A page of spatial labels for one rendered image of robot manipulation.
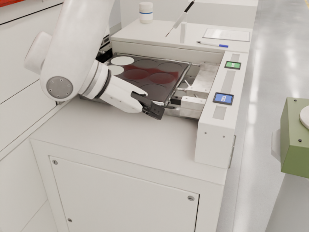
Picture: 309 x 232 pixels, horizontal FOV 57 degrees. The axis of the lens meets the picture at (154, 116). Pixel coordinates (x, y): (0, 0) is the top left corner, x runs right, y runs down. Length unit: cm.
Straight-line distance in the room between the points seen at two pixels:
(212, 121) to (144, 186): 29
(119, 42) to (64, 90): 85
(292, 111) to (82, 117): 69
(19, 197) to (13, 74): 41
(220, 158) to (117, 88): 36
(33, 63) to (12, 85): 31
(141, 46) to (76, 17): 82
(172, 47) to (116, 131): 51
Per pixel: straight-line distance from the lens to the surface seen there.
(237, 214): 180
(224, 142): 77
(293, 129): 87
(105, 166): 89
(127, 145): 89
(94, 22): 54
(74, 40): 52
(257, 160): 218
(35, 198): 113
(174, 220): 95
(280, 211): 113
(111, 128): 97
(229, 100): 85
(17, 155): 99
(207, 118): 76
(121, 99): 62
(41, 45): 60
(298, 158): 84
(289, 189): 105
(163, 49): 130
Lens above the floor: 138
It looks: 33 degrees down
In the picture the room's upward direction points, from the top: straight up
